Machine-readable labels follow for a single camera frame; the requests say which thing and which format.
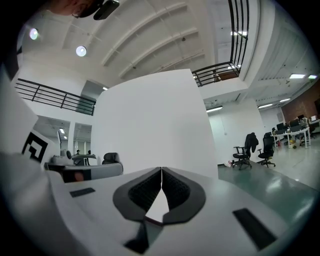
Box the black head-mounted camera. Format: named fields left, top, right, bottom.
left=93, top=0, right=120, bottom=21

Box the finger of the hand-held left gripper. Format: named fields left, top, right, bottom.
left=91, top=163, right=124, bottom=181

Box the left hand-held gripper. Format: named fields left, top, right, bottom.
left=0, top=37, right=93, bottom=184

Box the black balcony railing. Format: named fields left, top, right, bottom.
left=191, top=0, right=251, bottom=88
left=14, top=77, right=97, bottom=117

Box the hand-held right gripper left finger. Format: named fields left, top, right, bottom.
left=46, top=166, right=163, bottom=256

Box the person's head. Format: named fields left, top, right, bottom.
left=47, top=0, right=105, bottom=19

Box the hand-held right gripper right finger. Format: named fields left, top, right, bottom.
left=161, top=166, right=315, bottom=256

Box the black jacket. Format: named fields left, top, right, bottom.
left=244, top=131, right=260, bottom=154

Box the black office chair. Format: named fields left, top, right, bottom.
left=232, top=132, right=253, bottom=171
left=257, top=133, right=276, bottom=168

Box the black high-back chair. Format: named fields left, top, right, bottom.
left=101, top=151, right=121, bottom=166

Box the white office desk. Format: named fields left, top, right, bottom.
left=273, top=126, right=312, bottom=149

